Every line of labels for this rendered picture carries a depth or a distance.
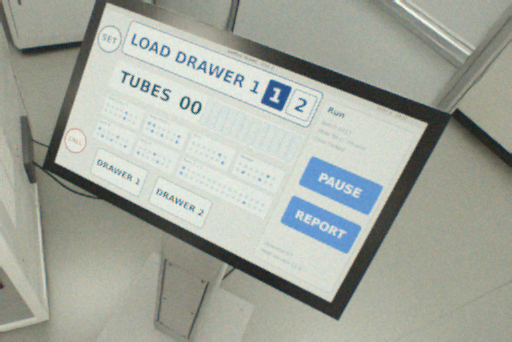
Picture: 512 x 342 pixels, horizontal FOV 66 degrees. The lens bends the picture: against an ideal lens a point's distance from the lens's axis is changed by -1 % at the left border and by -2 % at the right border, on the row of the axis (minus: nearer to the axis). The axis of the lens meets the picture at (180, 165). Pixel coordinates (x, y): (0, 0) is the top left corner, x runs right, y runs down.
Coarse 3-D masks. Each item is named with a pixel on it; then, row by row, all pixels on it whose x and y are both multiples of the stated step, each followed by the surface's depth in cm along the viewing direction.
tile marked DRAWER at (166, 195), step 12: (156, 180) 60; (168, 180) 59; (156, 192) 60; (168, 192) 60; (180, 192) 59; (192, 192) 58; (156, 204) 60; (168, 204) 60; (180, 204) 59; (192, 204) 59; (204, 204) 58; (180, 216) 59; (192, 216) 59; (204, 216) 58
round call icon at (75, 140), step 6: (72, 126) 63; (66, 132) 64; (72, 132) 63; (78, 132) 63; (84, 132) 63; (66, 138) 64; (72, 138) 64; (78, 138) 63; (84, 138) 63; (66, 144) 64; (72, 144) 64; (78, 144) 63; (84, 144) 63; (66, 150) 64; (72, 150) 64; (78, 150) 64; (84, 150) 63; (78, 156) 64
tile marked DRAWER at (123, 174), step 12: (96, 156) 63; (108, 156) 62; (96, 168) 63; (108, 168) 62; (120, 168) 62; (132, 168) 61; (144, 168) 60; (108, 180) 62; (120, 180) 62; (132, 180) 61; (144, 180) 61; (132, 192) 61
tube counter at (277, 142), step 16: (192, 96) 57; (208, 96) 56; (176, 112) 58; (192, 112) 57; (208, 112) 56; (224, 112) 56; (240, 112) 55; (208, 128) 57; (224, 128) 56; (240, 128) 55; (256, 128) 54; (272, 128) 54; (256, 144) 55; (272, 144) 54; (288, 144) 53; (288, 160) 54
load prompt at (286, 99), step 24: (144, 24) 58; (144, 48) 58; (168, 48) 57; (192, 48) 56; (192, 72) 56; (216, 72) 55; (240, 72) 54; (264, 72) 53; (240, 96) 55; (264, 96) 54; (288, 96) 53; (312, 96) 52; (288, 120) 53
